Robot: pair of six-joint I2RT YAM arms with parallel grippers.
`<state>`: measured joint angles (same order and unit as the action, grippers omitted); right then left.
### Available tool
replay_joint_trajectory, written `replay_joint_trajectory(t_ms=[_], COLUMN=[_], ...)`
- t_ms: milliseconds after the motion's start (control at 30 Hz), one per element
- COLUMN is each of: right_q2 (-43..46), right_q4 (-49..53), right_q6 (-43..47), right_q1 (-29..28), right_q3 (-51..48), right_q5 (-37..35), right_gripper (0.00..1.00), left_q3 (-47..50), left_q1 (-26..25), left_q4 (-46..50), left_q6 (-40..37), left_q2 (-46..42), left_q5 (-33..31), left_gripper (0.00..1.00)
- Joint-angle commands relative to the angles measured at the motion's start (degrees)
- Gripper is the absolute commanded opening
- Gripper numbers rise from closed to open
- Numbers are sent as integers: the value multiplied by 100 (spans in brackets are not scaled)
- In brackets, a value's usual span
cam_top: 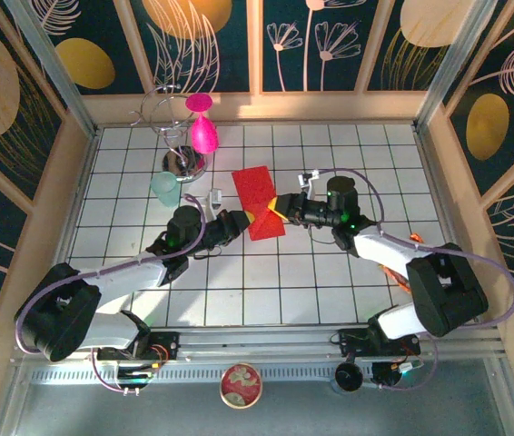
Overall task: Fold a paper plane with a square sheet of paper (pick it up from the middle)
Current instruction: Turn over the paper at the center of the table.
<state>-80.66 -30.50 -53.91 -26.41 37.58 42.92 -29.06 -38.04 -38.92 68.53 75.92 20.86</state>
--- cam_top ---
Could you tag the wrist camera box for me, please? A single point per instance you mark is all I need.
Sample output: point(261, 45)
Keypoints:
point(214, 196)
point(304, 179)

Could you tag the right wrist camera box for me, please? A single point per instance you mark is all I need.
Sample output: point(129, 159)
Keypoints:
point(304, 179)

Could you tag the small electronics board with LED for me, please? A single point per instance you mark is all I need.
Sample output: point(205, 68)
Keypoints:
point(136, 374)
point(388, 373)

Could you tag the colourful snack packet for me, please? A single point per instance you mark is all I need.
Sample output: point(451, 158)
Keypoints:
point(398, 279)

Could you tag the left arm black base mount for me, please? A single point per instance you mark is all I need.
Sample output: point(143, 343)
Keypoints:
point(168, 341)

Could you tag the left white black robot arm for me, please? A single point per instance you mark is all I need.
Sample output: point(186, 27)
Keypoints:
point(116, 284)

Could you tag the round red floral tin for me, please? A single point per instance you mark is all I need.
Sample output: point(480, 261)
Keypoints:
point(241, 386)

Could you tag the aluminium table side rail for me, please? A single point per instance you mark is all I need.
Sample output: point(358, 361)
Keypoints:
point(80, 181)
point(435, 181)

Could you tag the pink wine glass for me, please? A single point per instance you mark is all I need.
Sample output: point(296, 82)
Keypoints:
point(204, 136)

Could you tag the teal plastic cup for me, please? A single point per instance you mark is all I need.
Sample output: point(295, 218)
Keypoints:
point(168, 193)

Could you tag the aluminium frame post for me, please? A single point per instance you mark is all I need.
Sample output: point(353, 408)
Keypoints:
point(451, 68)
point(53, 68)

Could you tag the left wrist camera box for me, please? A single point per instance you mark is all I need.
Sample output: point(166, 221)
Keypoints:
point(214, 196)

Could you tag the perforated metal strip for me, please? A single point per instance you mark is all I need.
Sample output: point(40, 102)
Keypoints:
point(293, 374)

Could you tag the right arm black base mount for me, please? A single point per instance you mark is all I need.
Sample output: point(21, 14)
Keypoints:
point(352, 343)

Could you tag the aluminium mounting rail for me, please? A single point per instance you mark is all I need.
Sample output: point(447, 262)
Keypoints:
point(261, 343)

